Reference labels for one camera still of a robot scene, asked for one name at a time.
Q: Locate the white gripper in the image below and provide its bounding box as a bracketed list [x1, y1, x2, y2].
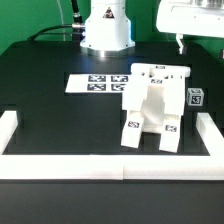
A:
[156, 0, 224, 59]

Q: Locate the white tagged cube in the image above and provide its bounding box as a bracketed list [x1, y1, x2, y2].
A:
[187, 88, 204, 106]

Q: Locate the white chair back frame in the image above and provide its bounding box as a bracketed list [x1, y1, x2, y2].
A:
[122, 63, 191, 116]

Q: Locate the white chair seat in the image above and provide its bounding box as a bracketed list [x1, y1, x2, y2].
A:
[122, 78, 185, 133]

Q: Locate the white U-shaped fence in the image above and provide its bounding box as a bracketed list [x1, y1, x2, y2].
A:
[0, 111, 224, 180]

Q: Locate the black cable with connector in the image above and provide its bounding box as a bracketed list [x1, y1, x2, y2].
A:
[27, 0, 86, 42]

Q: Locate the white marker base plate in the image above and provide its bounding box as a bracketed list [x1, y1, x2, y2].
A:
[65, 74, 129, 93]

